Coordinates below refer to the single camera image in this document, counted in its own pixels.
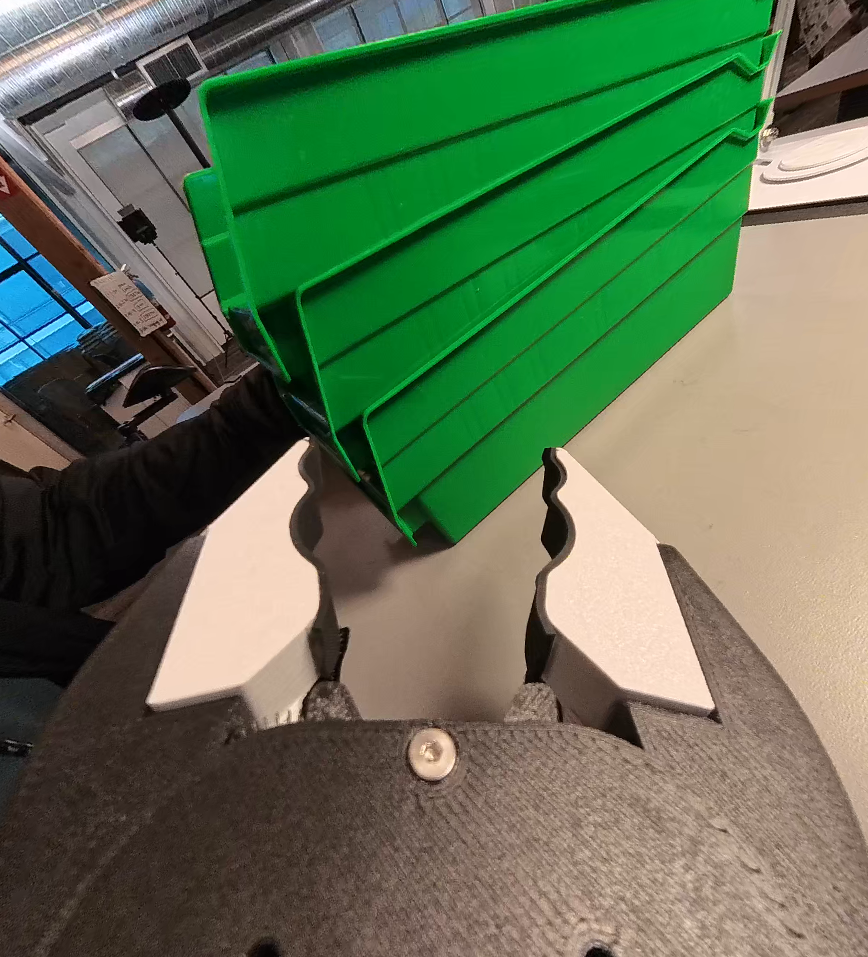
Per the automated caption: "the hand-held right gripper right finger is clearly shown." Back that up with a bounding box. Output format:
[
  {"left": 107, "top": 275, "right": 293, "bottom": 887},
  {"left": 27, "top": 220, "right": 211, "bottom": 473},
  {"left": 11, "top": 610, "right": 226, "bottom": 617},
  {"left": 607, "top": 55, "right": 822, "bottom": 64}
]
[{"left": 525, "top": 446, "right": 720, "bottom": 725}]

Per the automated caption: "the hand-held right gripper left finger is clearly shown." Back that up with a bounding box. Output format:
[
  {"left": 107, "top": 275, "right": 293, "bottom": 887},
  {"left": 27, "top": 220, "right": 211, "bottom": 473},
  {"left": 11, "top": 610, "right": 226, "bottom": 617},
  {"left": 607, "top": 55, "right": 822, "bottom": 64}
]
[{"left": 146, "top": 437, "right": 352, "bottom": 730}]

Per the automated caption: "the green plastic bin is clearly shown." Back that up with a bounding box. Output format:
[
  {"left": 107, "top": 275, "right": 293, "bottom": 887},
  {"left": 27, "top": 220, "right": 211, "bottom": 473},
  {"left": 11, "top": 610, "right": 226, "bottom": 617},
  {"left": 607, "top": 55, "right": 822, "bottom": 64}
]
[
  {"left": 183, "top": 170, "right": 289, "bottom": 386},
  {"left": 362, "top": 97, "right": 775, "bottom": 547},
  {"left": 196, "top": 0, "right": 782, "bottom": 382},
  {"left": 298, "top": 33, "right": 779, "bottom": 479}
]

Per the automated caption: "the person's left forearm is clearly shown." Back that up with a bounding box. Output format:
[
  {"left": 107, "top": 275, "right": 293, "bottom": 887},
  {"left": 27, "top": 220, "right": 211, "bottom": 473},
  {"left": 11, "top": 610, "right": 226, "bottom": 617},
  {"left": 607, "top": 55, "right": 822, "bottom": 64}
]
[{"left": 0, "top": 366, "right": 311, "bottom": 622}]

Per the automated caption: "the person's black sweater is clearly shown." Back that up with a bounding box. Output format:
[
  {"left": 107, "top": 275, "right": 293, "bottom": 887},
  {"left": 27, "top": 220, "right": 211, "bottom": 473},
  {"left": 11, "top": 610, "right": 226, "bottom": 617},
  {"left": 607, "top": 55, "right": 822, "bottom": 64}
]
[{"left": 0, "top": 591, "right": 136, "bottom": 685}]

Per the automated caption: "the black swivel chair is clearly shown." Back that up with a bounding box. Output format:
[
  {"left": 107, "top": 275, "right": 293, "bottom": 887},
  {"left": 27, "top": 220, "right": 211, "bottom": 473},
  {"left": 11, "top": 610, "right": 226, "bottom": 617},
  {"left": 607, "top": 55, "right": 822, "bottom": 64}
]
[{"left": 121, "top": 365, "right": 197, "bottom": 444}]

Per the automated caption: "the paper note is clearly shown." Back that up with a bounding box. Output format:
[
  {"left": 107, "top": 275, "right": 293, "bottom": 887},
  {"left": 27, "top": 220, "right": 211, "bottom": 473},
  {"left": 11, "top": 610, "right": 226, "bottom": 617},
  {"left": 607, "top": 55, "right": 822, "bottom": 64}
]
[{"left": 90, "top": 271, "right": 171, "bottom": 337}]

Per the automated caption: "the paned window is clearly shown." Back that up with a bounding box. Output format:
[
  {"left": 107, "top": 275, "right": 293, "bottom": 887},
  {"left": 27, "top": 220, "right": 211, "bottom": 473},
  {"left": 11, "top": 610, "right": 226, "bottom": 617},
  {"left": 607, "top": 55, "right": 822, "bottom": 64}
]
[{"left": 0, "top": 187, "right": 154, "bottom": 390}]

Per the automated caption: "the white and wood document stand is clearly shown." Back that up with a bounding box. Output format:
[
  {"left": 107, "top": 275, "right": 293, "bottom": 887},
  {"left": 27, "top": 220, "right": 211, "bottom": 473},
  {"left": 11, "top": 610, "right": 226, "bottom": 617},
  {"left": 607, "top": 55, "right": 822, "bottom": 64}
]
[{"left": 746, "top": 0, "right": 868, "bottom": 214}]

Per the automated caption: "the black pole with disc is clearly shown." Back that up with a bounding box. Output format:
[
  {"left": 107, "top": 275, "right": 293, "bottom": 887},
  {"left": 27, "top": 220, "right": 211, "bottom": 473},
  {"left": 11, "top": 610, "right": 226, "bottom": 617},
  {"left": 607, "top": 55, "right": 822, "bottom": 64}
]
[{"left": 132, "top": 78, "right": 229, "bottom": 337}]

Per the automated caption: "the ceiling air vent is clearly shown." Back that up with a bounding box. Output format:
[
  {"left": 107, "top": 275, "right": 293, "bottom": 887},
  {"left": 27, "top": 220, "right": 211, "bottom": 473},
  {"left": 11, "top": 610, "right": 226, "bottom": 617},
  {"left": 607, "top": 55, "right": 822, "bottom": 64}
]
[{"left": 137, "top": 41, "right": 206, "bottom": 87}]

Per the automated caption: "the wooden post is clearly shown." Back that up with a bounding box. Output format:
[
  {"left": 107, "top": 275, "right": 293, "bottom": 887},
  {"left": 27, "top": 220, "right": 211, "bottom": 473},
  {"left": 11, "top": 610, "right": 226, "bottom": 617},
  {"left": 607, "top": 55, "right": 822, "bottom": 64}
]
[{"left": 0, "top": 112, "right": 218, "bottom": 390}]

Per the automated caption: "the silver ceiling duct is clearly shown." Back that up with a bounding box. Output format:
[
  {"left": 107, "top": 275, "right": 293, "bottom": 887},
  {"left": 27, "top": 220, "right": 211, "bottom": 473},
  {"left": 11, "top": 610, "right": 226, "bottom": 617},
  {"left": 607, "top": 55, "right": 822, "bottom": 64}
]
[{"left": 0, "top": 0, "right": 375, "bottom": 113}]

